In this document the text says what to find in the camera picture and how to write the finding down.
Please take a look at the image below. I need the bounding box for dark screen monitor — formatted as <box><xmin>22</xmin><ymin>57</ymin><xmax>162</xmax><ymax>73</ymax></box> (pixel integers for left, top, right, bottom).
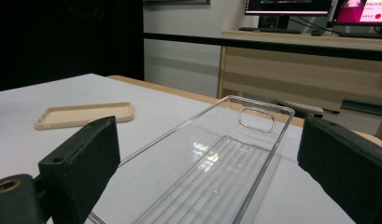
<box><xmin>244</xmin><ymin>0</ymin><xmax>333</xmax><ymax>31</ymax></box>

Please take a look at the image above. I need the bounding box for black monitor cable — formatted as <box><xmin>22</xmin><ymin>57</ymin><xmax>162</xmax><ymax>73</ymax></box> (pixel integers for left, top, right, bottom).
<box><xmin>288</xmin><ymin>15</ymin><xmax>339</xmax><ymax>35</ymax></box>

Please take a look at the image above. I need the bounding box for pink screen monitor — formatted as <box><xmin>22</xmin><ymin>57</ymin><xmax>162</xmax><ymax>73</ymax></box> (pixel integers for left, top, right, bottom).
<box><xmin>332</xmin><ymin>0</ymin><xmax>382</xmax><ymax>26</ymax></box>

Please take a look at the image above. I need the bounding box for clear plastic tray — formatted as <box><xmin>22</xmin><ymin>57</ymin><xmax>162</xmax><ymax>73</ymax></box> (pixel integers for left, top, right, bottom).
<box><xmin>85</xmin><ymin>94</ymin><xmax>296</xmax><ymax>224</ymax></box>

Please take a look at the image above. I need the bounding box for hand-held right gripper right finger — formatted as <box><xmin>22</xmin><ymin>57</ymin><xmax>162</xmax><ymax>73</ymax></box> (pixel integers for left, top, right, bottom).
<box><xmin>296</xmin><ymin>116</ymin><xmax>382</xmax><ymax>224</ymax></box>

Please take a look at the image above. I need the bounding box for white round seat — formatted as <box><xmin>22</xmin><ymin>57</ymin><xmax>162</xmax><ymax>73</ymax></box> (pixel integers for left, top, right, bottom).
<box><xmin>276</xmin><ymin>98</ymin><xmax>324</xmax><ymax>119</ymax></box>

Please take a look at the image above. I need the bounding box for black horizontal frame bar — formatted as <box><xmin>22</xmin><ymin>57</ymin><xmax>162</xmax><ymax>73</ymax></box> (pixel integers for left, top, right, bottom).
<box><xmin>143</xmin><ymin>32</ymin><xmax>382</xmax><ymax>63</ymax></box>

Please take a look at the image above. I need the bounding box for light wooden desk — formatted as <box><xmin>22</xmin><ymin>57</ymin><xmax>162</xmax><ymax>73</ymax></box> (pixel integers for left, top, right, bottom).
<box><xmin>217</xmin><ymin>29</ymin><xmax>382</xmax><ymax>113</ymax></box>

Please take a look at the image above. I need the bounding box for black keyboard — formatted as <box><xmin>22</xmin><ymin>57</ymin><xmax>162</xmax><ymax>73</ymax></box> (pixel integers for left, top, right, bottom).
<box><xmin>238</xmin><ymin>26</ymin><xmax>304</xmax><ymax>35</ymax></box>
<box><xmin>337</xmin><ymin>32</ymin><xmax>382</xmax><ymax>40</ymax></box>

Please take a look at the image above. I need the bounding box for white table cover sheet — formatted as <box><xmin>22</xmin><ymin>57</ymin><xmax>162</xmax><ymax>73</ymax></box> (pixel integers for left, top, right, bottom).
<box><xmin>0</xmin><ymin>73</ymin><xmax>358</xmax><ymax>224</ymax></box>

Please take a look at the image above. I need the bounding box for black curtain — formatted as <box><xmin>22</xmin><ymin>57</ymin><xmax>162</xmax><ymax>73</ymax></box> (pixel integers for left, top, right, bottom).
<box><xmin>0</xmin><ymin>0</ymin><xmax>145</xmax><ymax>93</ymax></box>

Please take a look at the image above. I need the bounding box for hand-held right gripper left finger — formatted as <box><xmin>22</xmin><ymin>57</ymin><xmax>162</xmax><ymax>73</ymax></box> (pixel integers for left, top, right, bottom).
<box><xmin>38</xmin><ymin>115</ymin><xmax>121</xmax><ymax>224</ymax></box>

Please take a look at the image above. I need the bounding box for beige phone case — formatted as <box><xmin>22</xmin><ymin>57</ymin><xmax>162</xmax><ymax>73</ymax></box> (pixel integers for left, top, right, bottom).
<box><xmin>34</xmin><ymin>101</ymin><xmax>134</xmax><ymax>131</ymax></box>

